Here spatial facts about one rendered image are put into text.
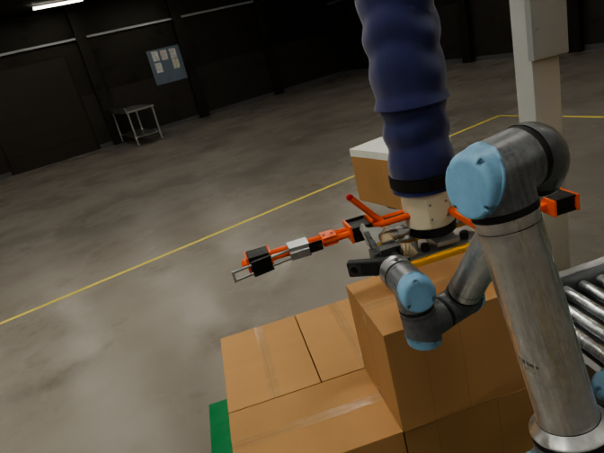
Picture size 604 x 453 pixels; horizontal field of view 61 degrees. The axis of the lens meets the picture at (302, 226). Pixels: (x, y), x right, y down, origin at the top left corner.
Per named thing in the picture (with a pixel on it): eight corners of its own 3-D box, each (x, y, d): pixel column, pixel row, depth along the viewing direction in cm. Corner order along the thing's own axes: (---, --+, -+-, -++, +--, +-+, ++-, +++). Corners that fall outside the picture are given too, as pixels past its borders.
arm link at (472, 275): (555, 90, 93) (455, 285, 147) (508, 112, 89) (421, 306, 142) (609, 127, 88) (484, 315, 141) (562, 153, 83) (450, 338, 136)
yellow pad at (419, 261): (484, 231, 178) (483, 217, 176) (501, 241, 168) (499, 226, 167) (393, 261, 173) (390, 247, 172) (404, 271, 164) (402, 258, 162)
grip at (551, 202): (560, 202, 160) (559, 187, 158) (580, 209, 152) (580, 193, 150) (537, 209, 159) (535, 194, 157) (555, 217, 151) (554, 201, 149)
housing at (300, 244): (307, 248, 174) (305, 235, 173) (312, 255, 168) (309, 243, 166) (288, 254, 173) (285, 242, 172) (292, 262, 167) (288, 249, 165)
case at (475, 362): (493, 323, 222) (484, 240, 208) (556, 376, 185) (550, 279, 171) (364, 368, 214) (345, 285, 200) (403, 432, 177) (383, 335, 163)
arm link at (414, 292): (407, 321, 125) (398, 287, 122) (388, 299, 137) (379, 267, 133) (442, 307, 126) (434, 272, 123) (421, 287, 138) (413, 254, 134)
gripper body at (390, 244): (396, 260, 153) (413, 276, 142) (369, 269, 152) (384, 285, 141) (392, 236, 150) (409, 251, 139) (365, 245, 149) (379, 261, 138)
